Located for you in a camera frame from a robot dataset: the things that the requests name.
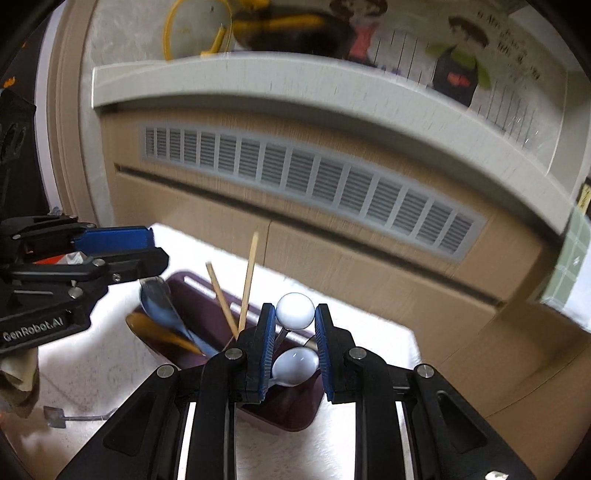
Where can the white plastic spoon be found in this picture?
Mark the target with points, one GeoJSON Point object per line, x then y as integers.
{"type": "Point", "coordinates": [295, 364]}

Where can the maroon plastic utensil container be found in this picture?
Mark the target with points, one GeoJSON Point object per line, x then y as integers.
{"type": "Point", "coordinates": [286, 410]}

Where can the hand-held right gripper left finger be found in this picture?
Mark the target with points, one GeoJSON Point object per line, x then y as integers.
{"type": "Point", "coordinates": [265, 350]}

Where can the black and yellow tool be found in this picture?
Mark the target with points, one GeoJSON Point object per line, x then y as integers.
{"type": "Point", "coordinates": [286, 27]}

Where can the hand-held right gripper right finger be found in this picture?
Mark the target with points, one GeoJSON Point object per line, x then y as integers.
{"type": "Point", "coordinates": [323, 350]}

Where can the wooden spoon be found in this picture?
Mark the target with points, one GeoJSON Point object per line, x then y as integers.
{"type": "Point", "coordinates": [157, 339]}

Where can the person's left forearm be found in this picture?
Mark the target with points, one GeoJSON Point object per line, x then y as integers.
{"type": "Point", "coordinates": [18, 383]}

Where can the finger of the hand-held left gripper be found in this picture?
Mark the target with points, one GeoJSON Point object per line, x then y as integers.
{"type": "Point", "coordinates": [115, 240]}
{"type": "Point", "coordinates": [138, 267]}

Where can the grey vent grille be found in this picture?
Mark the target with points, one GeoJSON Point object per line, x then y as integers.
{"type": "Point", "coordinates": [323, 184]}

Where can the wooden chopstick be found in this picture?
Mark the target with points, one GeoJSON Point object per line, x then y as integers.
{"type": "Point", "coordinates": [221, 300]}
{"type": "Point", "coordinates": [249, 277]}

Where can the white lace tablecloth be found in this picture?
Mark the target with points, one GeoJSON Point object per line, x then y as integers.
{"type": "Point", "coordinates": [277, 457]}

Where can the illustrated wall poster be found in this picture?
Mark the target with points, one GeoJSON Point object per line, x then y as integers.
{"type": "Point", "coordinates": [508, 92]}

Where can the wooden radiator cover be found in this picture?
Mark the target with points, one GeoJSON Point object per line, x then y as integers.
{"type": "Point", "coordinates": [369, 286]}

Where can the green checked table cover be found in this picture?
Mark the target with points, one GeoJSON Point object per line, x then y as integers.
{"type": "Point", "coordinates": [568, 267]}

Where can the blue silicone spoon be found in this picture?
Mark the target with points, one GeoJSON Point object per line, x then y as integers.
{"type": "Point", "coordinates": [159, 304]}

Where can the white window sill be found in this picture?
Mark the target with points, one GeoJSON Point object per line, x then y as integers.
{"type": "Point", "coordinates": [277, 83]}

